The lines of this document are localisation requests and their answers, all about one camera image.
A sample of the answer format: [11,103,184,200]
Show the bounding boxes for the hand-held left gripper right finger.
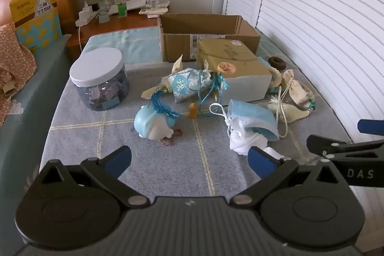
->
[230,146,345,208]

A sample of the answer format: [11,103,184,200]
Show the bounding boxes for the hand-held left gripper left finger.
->
[37,146,150,208]

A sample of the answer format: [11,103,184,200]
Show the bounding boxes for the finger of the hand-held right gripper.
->
[306,134,384,159]
[357,119,384,134]

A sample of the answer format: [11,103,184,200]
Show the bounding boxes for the blue face mask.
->
[226,99,279,141]

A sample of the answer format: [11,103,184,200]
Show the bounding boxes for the blue plush doll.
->
[133,105,177,141]

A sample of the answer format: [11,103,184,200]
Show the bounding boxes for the cream drawstring pouch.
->
[282,69,315,108]

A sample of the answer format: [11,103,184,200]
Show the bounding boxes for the blue snowflake sachet pouch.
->
[167,68,224,103]

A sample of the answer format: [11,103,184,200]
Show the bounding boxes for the cardboard box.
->
[157,14,261,62]

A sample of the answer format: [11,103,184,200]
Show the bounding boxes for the grey plaid blanket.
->
[39,61,351,198]

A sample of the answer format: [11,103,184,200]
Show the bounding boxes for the cream feather-shaped sachet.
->
[267,94,311,125]

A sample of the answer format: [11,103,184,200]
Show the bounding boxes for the cream leaf-shaped tag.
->
[141,84,169,99]
[172,54,183,74]

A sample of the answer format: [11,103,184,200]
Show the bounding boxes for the clear jar with white lid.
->
[69,48,130,111]

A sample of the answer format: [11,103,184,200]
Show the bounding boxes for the grey-green bed sheet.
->
[0,34,73,247]

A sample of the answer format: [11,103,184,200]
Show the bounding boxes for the tan floral gift box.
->
[196,38,281,102]

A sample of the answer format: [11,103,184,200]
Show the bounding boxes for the teal towel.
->
[81,26,162,65]

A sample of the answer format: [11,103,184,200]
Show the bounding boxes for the white louvered doors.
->
[222,0,384,214]

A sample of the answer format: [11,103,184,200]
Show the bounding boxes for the wooden nightstand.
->
[66,7,169,60]

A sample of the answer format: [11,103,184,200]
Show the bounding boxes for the floral brown cloth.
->
[0,23,38,127]

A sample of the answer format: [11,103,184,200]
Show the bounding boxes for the white power strip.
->
[75,1,100,27]

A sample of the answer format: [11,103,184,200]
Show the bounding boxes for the white remote control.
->
[138,8,168,17]

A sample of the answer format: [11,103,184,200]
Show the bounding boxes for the yellow snack bag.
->
[9,0,62,53]

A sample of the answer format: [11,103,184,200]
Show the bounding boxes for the red cord loop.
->
[160,128,184,146]

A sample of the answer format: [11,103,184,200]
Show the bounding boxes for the brown hair tie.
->
[268,56,287,72]

